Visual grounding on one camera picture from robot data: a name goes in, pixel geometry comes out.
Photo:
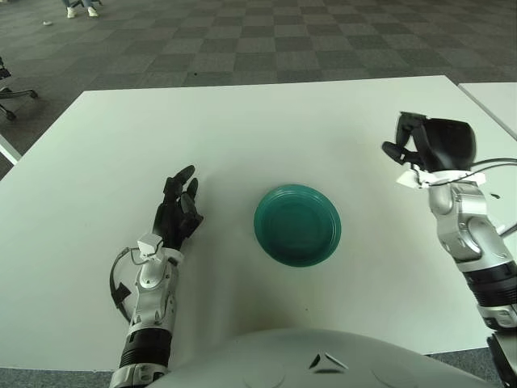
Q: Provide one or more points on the white neighbouring table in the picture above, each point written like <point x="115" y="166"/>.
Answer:
<point x="8" y="147"/>
<point x="497" y="101"/>

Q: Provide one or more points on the white sneaker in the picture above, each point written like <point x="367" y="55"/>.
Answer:
<point x="71" y="13"/>
<point x="93" y="11"/>

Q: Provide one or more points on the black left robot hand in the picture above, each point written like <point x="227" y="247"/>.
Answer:
<point x="169" y="220"/>

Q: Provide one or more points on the black office chair base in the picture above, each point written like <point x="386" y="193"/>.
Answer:
<point x="16" y="94"/>

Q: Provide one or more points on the white robot torso shell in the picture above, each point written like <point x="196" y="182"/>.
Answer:
<point x="315" y="359"/>

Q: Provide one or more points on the person's legs in jeans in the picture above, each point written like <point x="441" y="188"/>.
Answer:
<point x="70" y="3"/>

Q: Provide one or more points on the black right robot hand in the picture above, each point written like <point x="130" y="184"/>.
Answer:
<point x="448" y="145"/>

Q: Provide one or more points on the green round plate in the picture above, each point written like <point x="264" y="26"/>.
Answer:
<point x="297" y="226"/>

